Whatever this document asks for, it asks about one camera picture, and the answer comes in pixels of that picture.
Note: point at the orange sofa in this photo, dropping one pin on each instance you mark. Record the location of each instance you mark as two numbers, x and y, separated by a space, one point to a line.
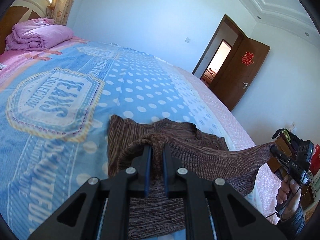
208 74

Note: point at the brown knit sweater sun motifs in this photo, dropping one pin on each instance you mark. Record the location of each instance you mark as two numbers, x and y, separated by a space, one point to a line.
200 157

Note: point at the brown wooden door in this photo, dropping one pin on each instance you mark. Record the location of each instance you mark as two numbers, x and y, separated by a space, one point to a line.
235 80

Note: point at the red paper door decoration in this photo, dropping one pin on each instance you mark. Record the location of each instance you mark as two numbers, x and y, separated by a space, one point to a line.
247 58

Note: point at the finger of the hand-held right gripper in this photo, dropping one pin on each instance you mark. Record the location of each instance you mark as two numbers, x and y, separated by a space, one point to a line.
278 155

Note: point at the blue pink printed bed sheet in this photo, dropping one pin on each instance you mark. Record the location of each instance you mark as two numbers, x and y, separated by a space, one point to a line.
75 100

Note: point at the dark clothes with green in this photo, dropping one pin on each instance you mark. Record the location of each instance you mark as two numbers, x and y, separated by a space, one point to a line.
287 133

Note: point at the beige patterned curtain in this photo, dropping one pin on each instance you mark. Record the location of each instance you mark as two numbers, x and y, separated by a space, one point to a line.
62 2

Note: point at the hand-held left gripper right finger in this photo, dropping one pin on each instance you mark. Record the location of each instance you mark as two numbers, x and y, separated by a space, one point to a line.
165 172

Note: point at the white and wooden headboard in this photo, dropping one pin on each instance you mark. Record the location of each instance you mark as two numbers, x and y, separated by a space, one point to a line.
15 17

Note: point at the wooden cabinet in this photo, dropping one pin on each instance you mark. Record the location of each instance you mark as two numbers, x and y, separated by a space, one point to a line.
285 146

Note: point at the folded pink blanket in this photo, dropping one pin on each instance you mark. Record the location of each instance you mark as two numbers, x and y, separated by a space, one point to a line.
37 35

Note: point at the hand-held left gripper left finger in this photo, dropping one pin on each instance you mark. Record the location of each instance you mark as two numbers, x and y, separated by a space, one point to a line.
148 170

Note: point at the person's right forearm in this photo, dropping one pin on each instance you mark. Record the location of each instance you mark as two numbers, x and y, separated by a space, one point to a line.
293 223

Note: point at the person's right hand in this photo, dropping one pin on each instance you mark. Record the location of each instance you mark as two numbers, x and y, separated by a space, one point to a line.
293 197

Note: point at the brown door frame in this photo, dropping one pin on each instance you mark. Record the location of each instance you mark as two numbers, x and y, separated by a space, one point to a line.
212 40

